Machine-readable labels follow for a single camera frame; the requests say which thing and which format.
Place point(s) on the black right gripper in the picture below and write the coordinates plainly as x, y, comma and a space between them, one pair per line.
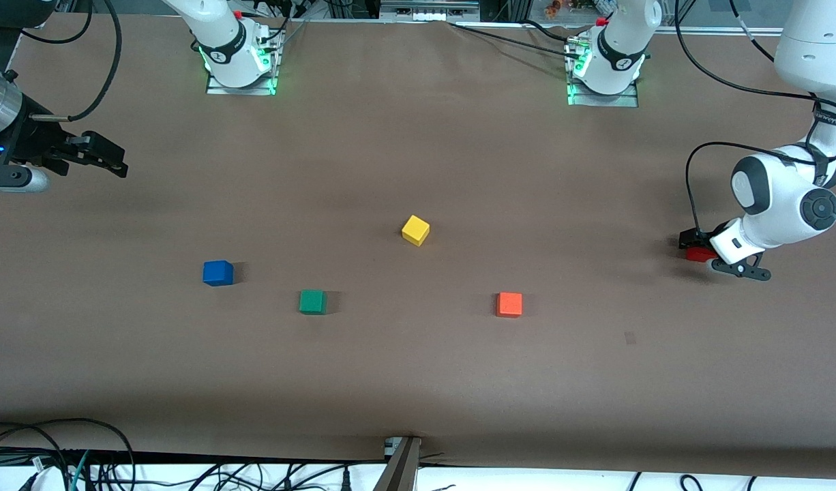
35, 140

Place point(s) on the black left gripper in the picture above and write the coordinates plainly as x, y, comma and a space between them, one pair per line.
693, 238

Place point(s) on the red wooden block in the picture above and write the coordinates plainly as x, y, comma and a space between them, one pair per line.
699, 255

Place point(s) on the blue wooden block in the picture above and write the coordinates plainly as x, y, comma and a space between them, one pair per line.
217, 273

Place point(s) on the orange wooden block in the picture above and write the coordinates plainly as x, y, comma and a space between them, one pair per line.
509, 305

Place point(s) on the green wooden block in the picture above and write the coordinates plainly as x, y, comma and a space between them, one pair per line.
312, 302

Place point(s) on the yellow wooden block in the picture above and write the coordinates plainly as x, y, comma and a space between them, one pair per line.
415, 230

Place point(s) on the orange background object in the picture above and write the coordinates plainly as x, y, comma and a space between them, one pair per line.
556, 7

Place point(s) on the white power strip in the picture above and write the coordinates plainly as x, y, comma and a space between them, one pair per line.
428, 12

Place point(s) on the black plug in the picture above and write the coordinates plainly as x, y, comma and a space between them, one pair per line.
347, 479

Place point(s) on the aluminium corner bracket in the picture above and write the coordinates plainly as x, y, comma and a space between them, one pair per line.
35, 19

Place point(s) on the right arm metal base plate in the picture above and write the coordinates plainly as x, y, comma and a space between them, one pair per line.
241, 90

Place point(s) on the aluminium frame rail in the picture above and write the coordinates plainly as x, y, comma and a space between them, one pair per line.
725, 31

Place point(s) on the grey metal post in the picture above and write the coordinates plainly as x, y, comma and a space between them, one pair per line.
401, 470

